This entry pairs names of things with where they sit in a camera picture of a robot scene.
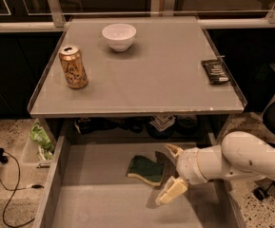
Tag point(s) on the gold soda can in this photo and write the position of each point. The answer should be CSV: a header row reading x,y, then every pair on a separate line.
x,y
72,64

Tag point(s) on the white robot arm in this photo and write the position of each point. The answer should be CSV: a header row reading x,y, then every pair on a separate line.
x,y
239,155

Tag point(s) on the metal window rail frame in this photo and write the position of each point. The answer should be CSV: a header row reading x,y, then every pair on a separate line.
x,y
52,15

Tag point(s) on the clear plastic bin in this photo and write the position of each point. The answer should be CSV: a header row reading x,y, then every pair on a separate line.
x,y
30,155

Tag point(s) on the green and yellow sponge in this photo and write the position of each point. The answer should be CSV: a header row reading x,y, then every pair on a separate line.
x,y
146,170

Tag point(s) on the grey open top drawer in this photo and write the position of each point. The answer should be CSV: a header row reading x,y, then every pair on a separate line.
x,y
88,187

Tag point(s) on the green crumpled bag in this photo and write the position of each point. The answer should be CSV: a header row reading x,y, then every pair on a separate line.
x,y
39,135

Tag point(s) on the grey counter cabinet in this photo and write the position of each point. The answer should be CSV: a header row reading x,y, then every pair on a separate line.
x,y
160,74

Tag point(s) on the white ceramic bowl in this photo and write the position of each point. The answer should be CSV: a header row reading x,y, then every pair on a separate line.
x,y
119,37

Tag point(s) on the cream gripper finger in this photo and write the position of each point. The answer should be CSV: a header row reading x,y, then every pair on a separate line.
x,y
174,150
174,188

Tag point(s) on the black and white clutter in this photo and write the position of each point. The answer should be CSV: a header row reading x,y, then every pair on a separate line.
x,y
157,127

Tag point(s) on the black snack packet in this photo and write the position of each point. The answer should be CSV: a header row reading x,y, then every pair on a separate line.
x,y
215,72

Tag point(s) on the white rounded gripper body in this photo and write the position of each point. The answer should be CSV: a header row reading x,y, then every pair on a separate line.
x,y
187,165

